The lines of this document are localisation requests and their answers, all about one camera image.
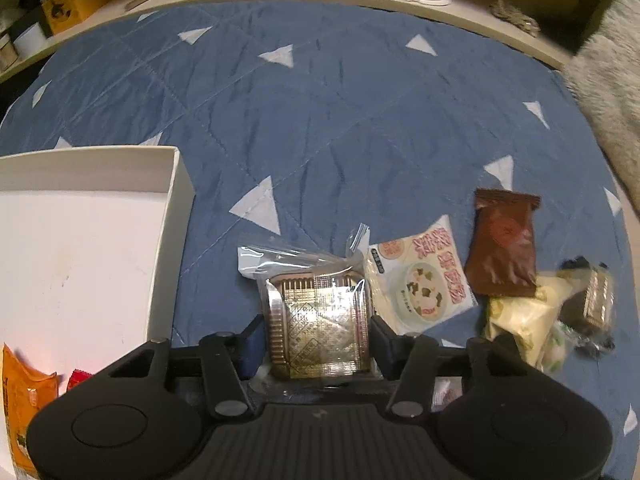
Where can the dried flower bundle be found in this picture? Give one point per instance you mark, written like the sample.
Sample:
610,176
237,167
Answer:
515,16

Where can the orange snack packet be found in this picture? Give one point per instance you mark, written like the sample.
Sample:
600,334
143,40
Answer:
22,410

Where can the green and white candy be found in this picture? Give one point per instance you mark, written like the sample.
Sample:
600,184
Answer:
555,350

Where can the fluffy beige pillow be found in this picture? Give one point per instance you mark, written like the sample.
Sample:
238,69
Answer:
610,75

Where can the blue quilt with white triangles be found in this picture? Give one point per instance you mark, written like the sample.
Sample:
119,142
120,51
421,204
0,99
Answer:
325,125

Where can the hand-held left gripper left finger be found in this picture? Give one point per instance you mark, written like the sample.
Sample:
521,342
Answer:
252,347

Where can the clear-wrapped dark cake packet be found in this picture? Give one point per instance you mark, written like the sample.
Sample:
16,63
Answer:
590,302

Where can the red snack packet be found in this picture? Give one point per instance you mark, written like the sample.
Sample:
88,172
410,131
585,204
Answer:
77,379

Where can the clear-wrapped gold snack packet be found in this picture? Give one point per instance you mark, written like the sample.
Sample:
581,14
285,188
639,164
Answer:
315,320

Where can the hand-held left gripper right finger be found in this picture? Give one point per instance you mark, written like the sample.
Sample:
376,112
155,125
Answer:
382,347

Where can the white cardboard box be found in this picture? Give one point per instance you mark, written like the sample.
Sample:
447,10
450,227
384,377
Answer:
80,280

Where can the white soup packet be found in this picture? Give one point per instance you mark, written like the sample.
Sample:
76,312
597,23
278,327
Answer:
425,280

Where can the brown snack packet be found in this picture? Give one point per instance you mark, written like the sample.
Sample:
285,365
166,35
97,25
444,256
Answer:
502,245

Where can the pale yellow snack packet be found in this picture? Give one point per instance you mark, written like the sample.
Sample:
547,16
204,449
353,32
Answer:
520,315

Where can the white cup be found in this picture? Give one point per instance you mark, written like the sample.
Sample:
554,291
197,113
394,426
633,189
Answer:
30,40

